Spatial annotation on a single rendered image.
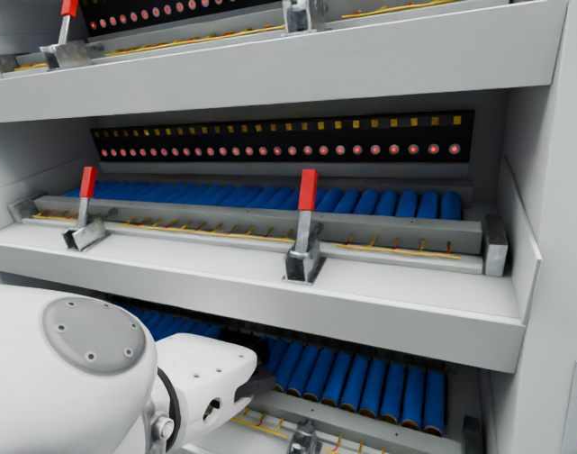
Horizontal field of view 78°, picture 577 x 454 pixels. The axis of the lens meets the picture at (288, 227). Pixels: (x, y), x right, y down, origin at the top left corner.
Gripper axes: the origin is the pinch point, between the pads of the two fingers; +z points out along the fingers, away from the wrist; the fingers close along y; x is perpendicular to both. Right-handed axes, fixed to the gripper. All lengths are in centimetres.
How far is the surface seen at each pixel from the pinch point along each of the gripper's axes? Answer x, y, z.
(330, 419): 3.7, -11.3, -1.5
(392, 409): 2.5, -16.6, 1.4
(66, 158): -22.7, 35.5, 1.3
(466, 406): 2.3, -23.5, 6.0
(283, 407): 3.8, -6.4, -1.8
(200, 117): -29.8, 14.3, 6.7
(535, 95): -25.3, -25.2, -6.1
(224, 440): 7.8, -0.9, -3.9
